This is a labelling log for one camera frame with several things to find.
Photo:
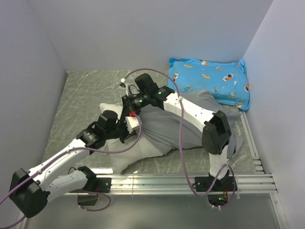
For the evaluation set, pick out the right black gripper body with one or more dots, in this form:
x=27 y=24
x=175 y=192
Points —
x=136 y=103

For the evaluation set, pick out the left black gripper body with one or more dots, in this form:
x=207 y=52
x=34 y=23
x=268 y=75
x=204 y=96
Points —
x=120 y=131

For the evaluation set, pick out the white pillow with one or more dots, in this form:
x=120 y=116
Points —
x=159 y=136

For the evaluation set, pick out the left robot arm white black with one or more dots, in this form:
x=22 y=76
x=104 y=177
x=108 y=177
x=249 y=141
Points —
x=31 y=190

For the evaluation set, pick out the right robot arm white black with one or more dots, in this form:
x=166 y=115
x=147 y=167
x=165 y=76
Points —
x=214 y=126

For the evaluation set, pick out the blue cartoon print pillow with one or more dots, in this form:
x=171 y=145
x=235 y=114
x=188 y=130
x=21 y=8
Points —
x=227 y=82

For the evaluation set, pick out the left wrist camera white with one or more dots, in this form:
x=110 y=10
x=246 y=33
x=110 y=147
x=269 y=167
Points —
x=132 y=121

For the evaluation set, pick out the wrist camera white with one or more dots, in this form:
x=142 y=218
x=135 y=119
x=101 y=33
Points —
x=124 y=86
x=132 y=121

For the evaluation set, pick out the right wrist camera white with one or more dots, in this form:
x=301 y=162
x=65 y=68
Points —
x=124 y=86

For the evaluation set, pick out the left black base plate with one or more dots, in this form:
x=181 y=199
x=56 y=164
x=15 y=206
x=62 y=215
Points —
x=98 y=184

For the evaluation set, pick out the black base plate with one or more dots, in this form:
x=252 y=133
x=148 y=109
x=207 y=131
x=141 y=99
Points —
x=202 y=184
x=98 y=184

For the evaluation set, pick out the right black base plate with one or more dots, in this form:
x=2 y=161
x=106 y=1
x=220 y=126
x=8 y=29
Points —
x=202 y=184

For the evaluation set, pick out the aluminium mounting rail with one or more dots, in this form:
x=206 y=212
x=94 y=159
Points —
x=171 y=184

